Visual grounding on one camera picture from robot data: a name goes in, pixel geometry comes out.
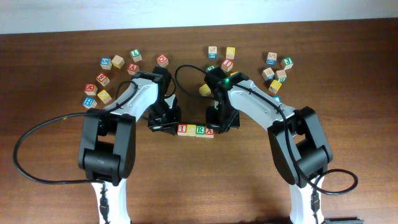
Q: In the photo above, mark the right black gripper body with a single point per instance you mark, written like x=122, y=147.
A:
x=222, y=117

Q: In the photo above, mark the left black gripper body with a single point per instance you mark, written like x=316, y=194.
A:
x=162, y=117

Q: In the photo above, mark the red a block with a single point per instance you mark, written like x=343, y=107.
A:
x=209, y=133
x=132, y=68

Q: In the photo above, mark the red i block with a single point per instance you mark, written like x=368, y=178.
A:
x=227, y=65
x=182, y=130

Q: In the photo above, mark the green R block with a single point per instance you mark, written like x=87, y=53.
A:
x=200, y=131

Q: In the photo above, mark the yellow C block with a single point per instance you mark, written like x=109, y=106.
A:
x=191, y=130

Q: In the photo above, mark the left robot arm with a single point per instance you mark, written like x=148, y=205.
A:
x=108, y=141

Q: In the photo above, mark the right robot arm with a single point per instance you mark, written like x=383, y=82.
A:
x=300, y=149

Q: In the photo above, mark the yellow block centre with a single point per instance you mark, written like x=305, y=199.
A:
x=205, y=90

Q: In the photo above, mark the red C block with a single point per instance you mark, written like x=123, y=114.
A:
x=162, y=60

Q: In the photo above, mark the blue L block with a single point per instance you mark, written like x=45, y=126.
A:
x=277, y=98

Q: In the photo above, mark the yellow slash block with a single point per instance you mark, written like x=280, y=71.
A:
x=275, y=86

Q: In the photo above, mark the yellow block beside H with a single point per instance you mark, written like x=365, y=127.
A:
x=104, y=96

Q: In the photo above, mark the blue block middle right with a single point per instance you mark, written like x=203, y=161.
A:
x=268, y=74

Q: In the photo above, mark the blue-side block top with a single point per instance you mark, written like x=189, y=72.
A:
x=212, y=52

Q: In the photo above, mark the green L block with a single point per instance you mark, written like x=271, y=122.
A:
x=136, y=55

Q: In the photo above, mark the red 6 block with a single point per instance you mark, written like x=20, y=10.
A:
x=102, y=79

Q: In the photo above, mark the green-side R block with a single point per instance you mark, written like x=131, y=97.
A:
x=280, y=75

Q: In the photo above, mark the plain yellow-side block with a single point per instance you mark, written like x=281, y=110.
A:
x=118, y=61

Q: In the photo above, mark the blue H block far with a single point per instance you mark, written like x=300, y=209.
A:
x=89, y=102

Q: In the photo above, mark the blue X block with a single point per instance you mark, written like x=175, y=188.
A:
x=271, y=58

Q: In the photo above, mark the red M block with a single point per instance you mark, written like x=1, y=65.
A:
x=91, y=89

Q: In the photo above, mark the blue 5 block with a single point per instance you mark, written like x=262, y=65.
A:
x=105, y=63

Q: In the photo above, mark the green J block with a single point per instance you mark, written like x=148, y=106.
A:
x=287, y=63

